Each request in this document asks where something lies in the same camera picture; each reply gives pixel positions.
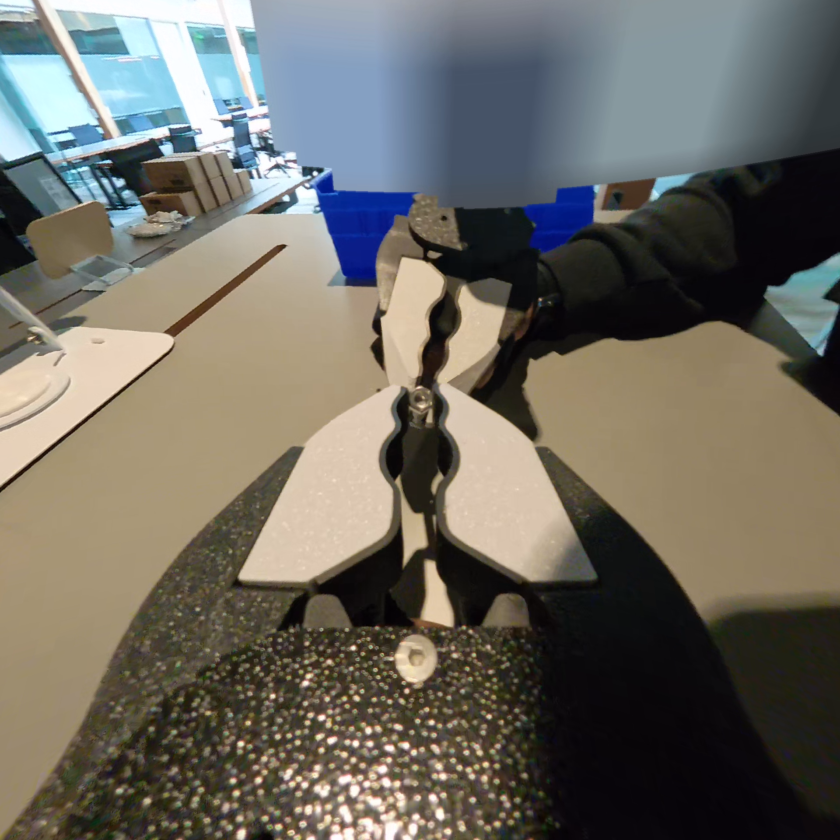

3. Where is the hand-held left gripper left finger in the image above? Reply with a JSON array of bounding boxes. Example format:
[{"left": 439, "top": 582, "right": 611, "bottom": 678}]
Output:
[{"left": 236, "top": 384, "right": 408, "bottom": 599}]

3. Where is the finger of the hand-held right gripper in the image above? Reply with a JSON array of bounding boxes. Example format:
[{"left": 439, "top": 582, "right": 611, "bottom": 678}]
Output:
[
  {"left": 433, "top": 279, "right": 516, "bottom": 396},
  {"left": 382, "top": 256, "right": 450, "bottom": 389}
]

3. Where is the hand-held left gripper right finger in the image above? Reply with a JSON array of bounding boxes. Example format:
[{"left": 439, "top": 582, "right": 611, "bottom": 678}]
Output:
[{"left": 430, "top": 386, "right": 599, "bottom": 601}]

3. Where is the person's right forearm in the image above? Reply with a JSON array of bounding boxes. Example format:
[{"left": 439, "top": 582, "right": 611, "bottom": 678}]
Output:
[{"left": 538, "top": 157, "right": 840, "bottom": 342}]

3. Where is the person's right hand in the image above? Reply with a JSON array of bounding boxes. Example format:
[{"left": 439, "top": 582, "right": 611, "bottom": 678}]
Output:
[{"left": 471, "top": 281, "right": 560, "bottom": 396}]

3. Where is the blue plastic tote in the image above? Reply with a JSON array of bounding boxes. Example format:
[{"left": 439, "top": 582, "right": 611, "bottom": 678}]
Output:
[{"left": 313, "top": 169, "right": 595, "bottom": 280}]

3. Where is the stack of cardboard boxes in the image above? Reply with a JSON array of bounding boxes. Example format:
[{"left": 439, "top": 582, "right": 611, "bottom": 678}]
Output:
[{"left": 139, "top": 151, "right": 253, "bottom": 217}]

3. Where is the white base board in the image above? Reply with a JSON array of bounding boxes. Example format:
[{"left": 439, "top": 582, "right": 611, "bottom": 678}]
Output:
[{"left": 0, "top": 326, "right": 175, "bottom": 490}]

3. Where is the crumpled white plastic wrap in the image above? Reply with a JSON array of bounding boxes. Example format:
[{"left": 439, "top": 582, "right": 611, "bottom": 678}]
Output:
[{"left": 128, "top": 210, "right": 188, "bottom": 237}]

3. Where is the round clear disc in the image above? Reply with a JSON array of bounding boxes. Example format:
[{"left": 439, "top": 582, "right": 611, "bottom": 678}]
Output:
[{"left": 0, "top": 367, "right": 71, "bottom": 432}]

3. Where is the clear acrylic stand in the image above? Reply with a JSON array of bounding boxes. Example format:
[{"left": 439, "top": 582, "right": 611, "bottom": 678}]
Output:
[{"left": 0, "top": 285, "right": 67, "bottom": 368}]

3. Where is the beige board on stand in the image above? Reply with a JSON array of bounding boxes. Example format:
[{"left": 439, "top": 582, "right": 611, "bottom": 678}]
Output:
[{"left": 26, "top": 201, "right": 135, "bottom": 290}]

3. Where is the black framed sign board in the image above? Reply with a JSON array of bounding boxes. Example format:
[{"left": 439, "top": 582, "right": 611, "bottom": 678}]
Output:
[{"left": 0, "top": 152, "right": 83, "bottom": 231}]

